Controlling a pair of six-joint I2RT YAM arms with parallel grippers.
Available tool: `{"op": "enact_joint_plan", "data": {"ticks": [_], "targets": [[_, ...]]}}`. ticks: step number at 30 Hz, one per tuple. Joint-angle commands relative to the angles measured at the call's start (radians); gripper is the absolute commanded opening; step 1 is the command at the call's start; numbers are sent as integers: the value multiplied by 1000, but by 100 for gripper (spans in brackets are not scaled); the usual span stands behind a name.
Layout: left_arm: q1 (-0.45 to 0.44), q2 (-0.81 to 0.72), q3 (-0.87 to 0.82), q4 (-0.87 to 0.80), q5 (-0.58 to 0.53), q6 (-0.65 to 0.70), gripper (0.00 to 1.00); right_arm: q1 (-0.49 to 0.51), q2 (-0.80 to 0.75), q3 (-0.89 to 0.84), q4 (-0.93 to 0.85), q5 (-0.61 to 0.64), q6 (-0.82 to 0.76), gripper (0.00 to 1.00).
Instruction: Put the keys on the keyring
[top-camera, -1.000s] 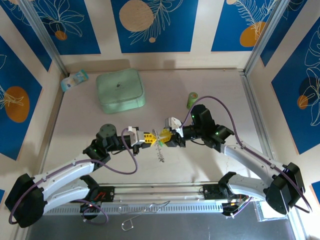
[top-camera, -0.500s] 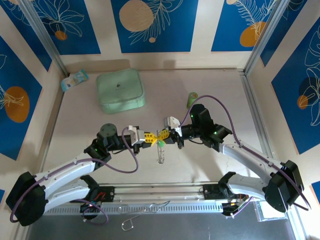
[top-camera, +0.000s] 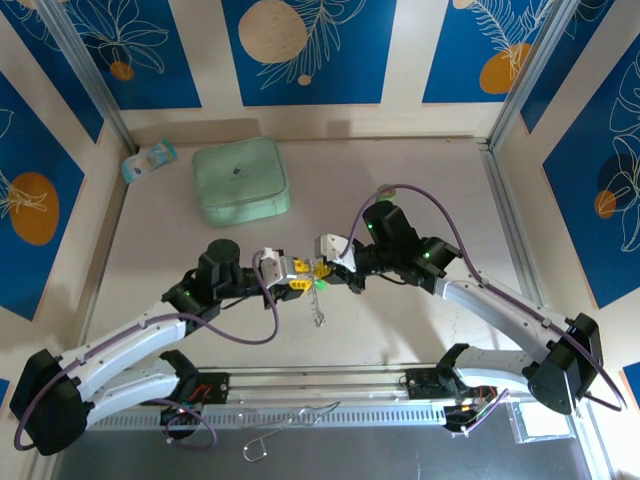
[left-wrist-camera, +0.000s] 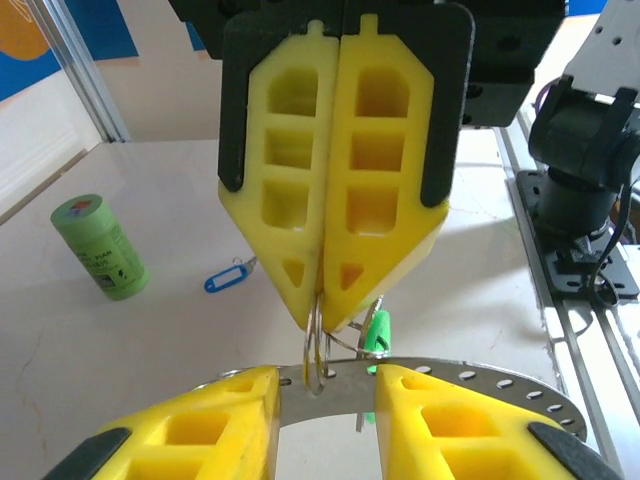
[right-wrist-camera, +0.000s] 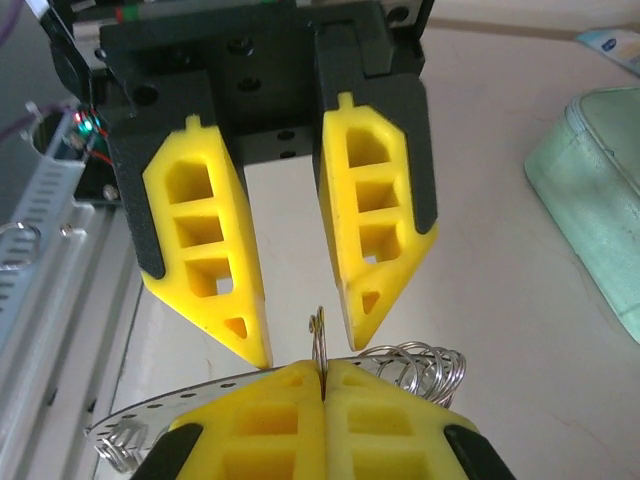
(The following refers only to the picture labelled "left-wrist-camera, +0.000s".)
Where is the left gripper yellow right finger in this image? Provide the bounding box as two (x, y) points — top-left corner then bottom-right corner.
(374, 363), (626, 480)

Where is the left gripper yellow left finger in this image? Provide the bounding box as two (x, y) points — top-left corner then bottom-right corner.
(42, 363), (280, 480)

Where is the green cylindrical can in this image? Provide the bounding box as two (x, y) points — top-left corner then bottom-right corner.
(49, 193), (150, 302)

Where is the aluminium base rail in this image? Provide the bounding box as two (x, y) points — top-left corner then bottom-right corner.
(492, 107), (640, 480)

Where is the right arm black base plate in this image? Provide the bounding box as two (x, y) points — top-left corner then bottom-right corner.
(514, 169), (640, 304)

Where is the aluminium frame post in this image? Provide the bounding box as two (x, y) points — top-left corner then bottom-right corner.
(42, 0), (132, 145)

